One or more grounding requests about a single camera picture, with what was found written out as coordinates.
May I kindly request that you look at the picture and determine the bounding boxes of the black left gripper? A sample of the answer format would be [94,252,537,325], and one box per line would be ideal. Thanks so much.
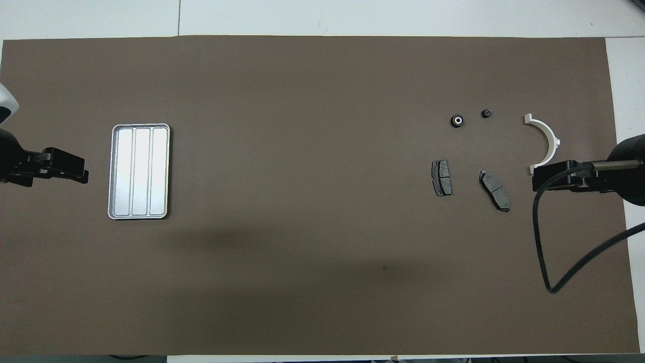
[0,129,89,187]

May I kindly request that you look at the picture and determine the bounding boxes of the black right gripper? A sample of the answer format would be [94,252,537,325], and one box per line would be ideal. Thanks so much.
[533,134,645,207]

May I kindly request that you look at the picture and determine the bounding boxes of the silver metal tray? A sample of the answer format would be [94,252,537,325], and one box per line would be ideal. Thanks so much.
[107,124,171,220]

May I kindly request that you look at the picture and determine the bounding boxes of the elongated dark grey brake pad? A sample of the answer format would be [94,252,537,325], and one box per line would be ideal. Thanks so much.
[479,169,511,213]

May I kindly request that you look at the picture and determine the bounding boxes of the rectangular dark grey brake pad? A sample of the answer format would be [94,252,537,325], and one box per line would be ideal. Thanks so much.
[431,159,453,197]

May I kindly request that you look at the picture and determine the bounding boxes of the brown table mat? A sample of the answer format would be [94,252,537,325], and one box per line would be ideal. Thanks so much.
[0,35,640,356]

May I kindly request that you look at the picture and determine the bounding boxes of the white semicircular plastic bracket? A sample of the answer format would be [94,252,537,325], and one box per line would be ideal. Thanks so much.
[524,113,561,175]

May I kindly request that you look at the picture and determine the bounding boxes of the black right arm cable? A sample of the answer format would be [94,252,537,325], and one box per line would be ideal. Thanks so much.
[533,166,645,294]

